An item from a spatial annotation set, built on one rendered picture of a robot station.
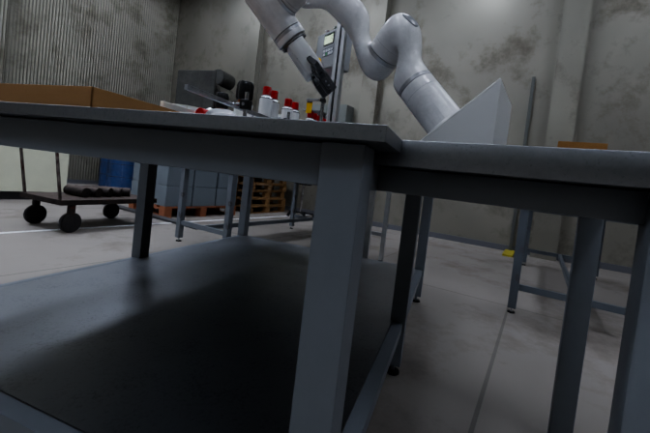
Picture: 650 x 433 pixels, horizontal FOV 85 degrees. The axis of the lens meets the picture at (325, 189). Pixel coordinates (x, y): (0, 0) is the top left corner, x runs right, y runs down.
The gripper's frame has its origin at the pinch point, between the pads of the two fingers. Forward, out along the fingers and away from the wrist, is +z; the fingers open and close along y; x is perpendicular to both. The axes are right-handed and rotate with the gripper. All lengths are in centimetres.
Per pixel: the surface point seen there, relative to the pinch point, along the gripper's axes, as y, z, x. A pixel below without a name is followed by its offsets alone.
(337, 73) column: -72, -5, 22
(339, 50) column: -73, -13, 29
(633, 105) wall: -298, 232, 355
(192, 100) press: -616, -149, -105
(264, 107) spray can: -42.0, -10.1, -16.1
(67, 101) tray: 30, -25, -45
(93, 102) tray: 33, -22, -41
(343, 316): 58, 25, -26
